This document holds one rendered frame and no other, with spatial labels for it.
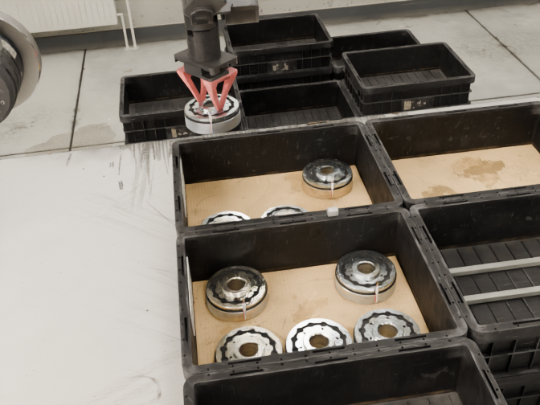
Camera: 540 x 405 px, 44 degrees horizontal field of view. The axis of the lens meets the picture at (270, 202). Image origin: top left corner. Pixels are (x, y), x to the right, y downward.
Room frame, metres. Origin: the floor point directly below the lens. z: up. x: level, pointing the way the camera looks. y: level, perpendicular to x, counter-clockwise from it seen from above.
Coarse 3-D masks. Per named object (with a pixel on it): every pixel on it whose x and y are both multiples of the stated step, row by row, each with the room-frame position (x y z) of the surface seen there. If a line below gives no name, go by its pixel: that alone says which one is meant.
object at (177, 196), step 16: (288, 128) 1.19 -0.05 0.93; (304, 128) 1.19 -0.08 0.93; (320, 128) 1.18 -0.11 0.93; (336, 128) 1.19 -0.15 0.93; (176, 144) 1.15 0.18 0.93; (192, 144) 1.15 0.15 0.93; (368, 144) 1.11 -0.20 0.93; (176, 160) 1.11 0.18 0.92; (176, 176) 1.04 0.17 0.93; (384, 176) 1.00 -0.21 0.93; (176, 192) 0.98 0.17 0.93; (176, 208) 0.94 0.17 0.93; (352, 208) 0.91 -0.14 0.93; (368, 208) 0.91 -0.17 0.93; (176, 224) 0.89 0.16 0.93; (208, 224) 0.89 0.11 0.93; (224, 224) 0.88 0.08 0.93; (240, 224) 0.88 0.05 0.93
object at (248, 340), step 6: (240, 342) 0.68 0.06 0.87; (246, 342) 0.68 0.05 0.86; (252, 342) 0.68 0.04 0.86; (258, 342) 0.67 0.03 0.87; (234, 348) 0.67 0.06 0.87; (258, 348) 0.66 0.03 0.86; (264, 348) 0.67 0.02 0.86; (234, 354) 0.65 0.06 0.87; (240, 354) 0.65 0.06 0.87; (258, 354) 0.65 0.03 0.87
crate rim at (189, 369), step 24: (336, 216) 0.89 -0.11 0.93; (360, 216) 0.89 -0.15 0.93; (408, 216) 0.88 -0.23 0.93; (432, 264) 0.76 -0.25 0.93; (456, 312) 0.66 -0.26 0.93; (408, 336) 0.62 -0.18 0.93; (432, 336) 0.61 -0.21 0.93; (456, 336) 0.61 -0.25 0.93; (192, 360) 0.59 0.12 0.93; (240, 360) 0.59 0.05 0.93; (264, 360) 0.59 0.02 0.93; (288, 360) 0.59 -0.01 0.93
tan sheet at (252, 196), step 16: (256, 176) 1.17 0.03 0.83; (272, 176) 1.16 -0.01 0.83; (288, 176) 1.16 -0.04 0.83; (192, 192) 1.12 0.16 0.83; (208, 192) 1.12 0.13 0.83; (224, 192) 1.11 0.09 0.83; (240, 192) 1.11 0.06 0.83; (256, 192) 1.11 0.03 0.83; (272, 192) 1.11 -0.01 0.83; (288, 192) 1.10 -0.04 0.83; (304, 192) 1.10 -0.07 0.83; (352, 192) 1.09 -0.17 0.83; (192, 208) 1.06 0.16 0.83; (208, 208) 1.06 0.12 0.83; (224, 208) 1.06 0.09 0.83; (240, 208) 1.06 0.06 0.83; (256, 208) 1.05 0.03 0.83; (304, 208) 1.05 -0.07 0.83; (320, 208) 1.04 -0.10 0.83; (192, 224) 1.01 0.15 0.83
